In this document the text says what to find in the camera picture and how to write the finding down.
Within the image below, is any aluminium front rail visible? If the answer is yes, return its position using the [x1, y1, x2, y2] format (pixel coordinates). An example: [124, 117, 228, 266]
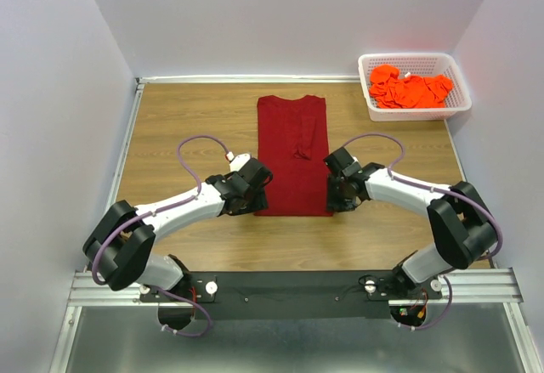
[68, 268, 524, 307]

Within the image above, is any aluminium right side rail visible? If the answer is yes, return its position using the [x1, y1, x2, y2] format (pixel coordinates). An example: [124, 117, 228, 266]
[445, 122, 503, 269]

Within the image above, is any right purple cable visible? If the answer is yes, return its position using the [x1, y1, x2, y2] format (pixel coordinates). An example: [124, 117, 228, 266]
[339, 133, 505, 331]

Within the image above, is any aluminium back rail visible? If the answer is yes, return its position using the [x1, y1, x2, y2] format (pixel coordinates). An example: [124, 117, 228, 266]
[136, 74, 360, 85]

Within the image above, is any white plastic laundry basket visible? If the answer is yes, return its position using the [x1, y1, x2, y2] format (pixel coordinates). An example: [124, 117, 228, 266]
[358, 52, 472, 122]

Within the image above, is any aluminium rail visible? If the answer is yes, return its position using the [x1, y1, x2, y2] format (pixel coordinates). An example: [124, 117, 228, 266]
[87, 77, 145, 272]
[68, 268, 524, 307]
[445, 122, 503, 269]
[136, 74, 360, 85]

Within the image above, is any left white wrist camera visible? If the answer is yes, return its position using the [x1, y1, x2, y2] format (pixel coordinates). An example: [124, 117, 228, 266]
[225, 151, 252, 172]

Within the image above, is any aluminium left side rail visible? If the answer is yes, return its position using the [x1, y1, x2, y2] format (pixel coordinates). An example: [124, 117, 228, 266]
[87, 77, 145, 272]

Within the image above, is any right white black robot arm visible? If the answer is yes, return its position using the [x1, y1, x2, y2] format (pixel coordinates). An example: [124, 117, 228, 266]
[324, 147, 501, 298]

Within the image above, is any dark red t-shirt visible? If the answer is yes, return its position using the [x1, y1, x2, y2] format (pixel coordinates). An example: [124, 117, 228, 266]
[257, 95, 332, 217]

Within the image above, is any orange t-shirt in basket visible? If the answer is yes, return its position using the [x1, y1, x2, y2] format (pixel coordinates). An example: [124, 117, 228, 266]
[369, 65, 454, 109]

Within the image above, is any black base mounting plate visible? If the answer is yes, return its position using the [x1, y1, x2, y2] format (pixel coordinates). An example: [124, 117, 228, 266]
[139, 270, 442, 327]

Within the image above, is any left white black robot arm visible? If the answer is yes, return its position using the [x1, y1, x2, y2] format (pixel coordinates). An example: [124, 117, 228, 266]
[82, 154, 273, 291]

